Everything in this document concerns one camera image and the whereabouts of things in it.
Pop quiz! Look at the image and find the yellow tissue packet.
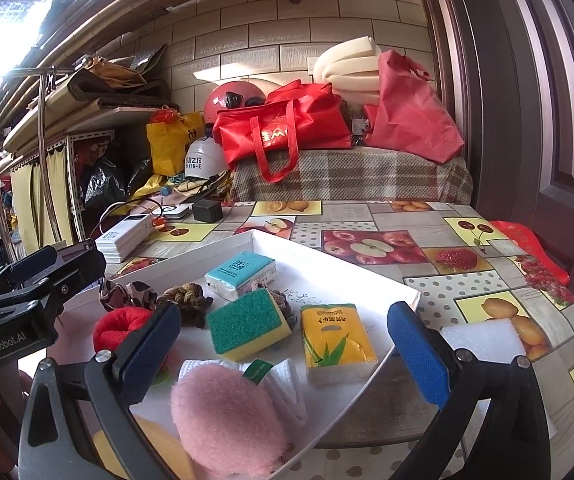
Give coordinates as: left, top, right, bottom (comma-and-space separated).
299, 303, 378, 387

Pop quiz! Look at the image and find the white power bank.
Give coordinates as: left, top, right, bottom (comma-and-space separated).
96, 214, 160, 263

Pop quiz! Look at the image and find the red nonwoven bag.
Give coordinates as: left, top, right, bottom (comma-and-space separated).
364, 50, 466, 163

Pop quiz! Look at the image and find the brown door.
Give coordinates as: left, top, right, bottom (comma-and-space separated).
412, 0, 574, 321

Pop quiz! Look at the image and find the purple scrunchie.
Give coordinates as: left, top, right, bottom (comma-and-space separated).
252, 282, 300, 328

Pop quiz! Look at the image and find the fruit print tablecloth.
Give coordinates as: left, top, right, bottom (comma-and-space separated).
102, 200, 574, 480

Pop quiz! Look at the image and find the red tote bag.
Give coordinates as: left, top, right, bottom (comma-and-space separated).
212, 80, 352, 183

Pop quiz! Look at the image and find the green and yellow scouring sponge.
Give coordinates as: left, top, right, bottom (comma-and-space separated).
206, 287, 292, 362

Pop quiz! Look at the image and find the white towel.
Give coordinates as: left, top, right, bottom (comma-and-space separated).
177, 357, 308, 428

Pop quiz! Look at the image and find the white foam roll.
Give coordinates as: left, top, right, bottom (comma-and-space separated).
313, 36, 385, 103

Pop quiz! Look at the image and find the white foam sponge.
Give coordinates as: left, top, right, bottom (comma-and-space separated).
439, 319, 528, 361

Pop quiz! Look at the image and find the teal tissue packet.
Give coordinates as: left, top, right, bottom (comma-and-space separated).
204, 251, 278, 302

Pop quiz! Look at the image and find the brown cardboard pile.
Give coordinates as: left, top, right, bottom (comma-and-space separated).
67, 42, 170, 108

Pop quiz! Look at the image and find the red helmet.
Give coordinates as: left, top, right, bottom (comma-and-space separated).
203, 80, 268, 126

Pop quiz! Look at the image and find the yellow foam sponge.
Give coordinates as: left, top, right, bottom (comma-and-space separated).
92, 412, 198, 480

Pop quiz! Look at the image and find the brown scrunchie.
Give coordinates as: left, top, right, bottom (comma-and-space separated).
157, 282, 214, 328

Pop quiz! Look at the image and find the yellow curtain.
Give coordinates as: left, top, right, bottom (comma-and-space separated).
9, 150, 75, 256

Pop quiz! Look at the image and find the red plush scrunchie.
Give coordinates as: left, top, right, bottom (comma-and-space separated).
93, 307, 170, 366

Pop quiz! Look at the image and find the white helmet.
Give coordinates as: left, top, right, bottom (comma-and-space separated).
184, 137, 230, 179

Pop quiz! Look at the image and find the black charger block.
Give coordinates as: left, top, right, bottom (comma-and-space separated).
192, 199, 224, 223

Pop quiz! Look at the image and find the red packet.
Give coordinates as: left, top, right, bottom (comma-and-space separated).
489, 220, 572, 286

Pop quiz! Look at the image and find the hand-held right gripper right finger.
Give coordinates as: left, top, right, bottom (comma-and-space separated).
387, 301, 552, 480

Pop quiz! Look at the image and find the black plastic bag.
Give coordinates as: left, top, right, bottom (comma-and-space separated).
79, 157, 128, 206

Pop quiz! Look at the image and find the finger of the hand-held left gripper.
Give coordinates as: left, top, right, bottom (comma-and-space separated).
0, 239, 108, 318
0, 246, 66, 298

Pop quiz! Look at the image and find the white tray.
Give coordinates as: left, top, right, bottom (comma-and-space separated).
59, 228, 422, 480

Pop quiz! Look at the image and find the yellow bag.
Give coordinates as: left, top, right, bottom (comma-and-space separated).
147, 110, 205, 177

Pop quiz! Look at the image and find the plaid cloth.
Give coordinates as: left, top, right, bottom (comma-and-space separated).
231, 149, 474, 206

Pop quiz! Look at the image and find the black and white patterned scrunchie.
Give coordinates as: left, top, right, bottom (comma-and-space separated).
98, 279, 160, 311

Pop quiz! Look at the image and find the pink fluffy puff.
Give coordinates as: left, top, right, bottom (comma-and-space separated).
170, 362, 292, 478

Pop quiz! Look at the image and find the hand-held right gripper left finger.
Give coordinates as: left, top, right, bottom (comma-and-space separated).
17, 301, 182, 480

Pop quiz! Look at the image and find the metal rack pole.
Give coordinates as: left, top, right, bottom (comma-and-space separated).
0, 67, 68, 251

